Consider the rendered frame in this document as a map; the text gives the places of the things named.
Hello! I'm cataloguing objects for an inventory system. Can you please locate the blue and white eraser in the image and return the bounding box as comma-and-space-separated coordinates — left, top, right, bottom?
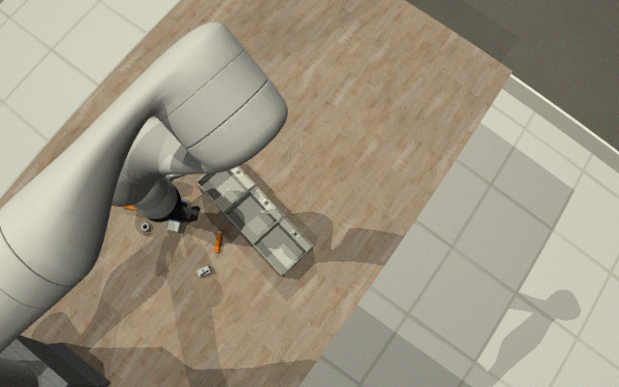
167, 200, 187, 233

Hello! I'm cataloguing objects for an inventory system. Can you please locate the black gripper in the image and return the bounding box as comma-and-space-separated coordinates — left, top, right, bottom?
150, 188, 200, 223

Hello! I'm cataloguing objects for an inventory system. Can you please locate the grey three-compartment bin rack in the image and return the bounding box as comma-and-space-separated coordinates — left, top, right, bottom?
196, 167, 313, 275

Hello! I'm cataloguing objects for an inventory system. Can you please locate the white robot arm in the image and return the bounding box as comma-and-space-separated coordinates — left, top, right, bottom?
0, 22, 288, 353

